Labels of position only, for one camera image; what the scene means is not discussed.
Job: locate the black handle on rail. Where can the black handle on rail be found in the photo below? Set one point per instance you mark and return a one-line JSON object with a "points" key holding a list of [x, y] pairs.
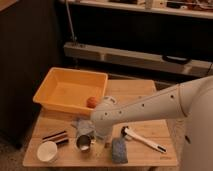
{"points": [[181, 61]]}

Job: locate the orange ball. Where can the orange ball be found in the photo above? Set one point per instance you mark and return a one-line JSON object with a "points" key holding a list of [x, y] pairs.
{"points": [[91, 102]]}

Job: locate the blue gray sponge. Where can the blue gray sponge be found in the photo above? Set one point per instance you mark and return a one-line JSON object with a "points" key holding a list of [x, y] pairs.
{"points": [[118, 151]]}

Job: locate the orange plastic tray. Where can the orange plastic tray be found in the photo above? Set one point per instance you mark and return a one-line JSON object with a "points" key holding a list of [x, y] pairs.
{"points": [[67, 90]]}

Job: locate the gray metal shelf rail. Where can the gray metal shelf rail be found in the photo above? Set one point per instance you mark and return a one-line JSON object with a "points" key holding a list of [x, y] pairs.
{"points": [[137, 59]]}

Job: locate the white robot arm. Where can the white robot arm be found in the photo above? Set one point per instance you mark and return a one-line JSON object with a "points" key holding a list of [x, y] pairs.
{"points": [[192, 99]]}

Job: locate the gray crumpled cloth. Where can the gray crumpled cloth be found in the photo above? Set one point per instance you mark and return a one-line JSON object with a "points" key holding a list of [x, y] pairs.
{"points": [[83, 127]]}

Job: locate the white bowl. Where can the white bowl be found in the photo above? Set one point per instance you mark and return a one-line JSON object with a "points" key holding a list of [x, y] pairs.
{"points": [[47, 152]]}

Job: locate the dark cabinet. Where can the dark cabinet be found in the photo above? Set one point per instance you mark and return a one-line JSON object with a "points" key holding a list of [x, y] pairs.
{"points": [[29, 47]]}

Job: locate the white handled brush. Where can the white handled brush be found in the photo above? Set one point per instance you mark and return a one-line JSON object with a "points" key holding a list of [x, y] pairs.
{"points": [[127, 132]]}

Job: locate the metal measuring cup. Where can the metal measuring cup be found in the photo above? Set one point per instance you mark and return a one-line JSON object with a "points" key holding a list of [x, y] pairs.
{"points": [[83, 143]]}

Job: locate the wooden table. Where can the wooden table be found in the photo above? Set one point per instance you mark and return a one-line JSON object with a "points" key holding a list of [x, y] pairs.
{"points": [[139, 155]]}

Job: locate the dark marker lower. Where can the dark marker lower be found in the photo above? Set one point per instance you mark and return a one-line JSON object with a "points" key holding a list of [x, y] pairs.
{"points": [[62, 142]]}

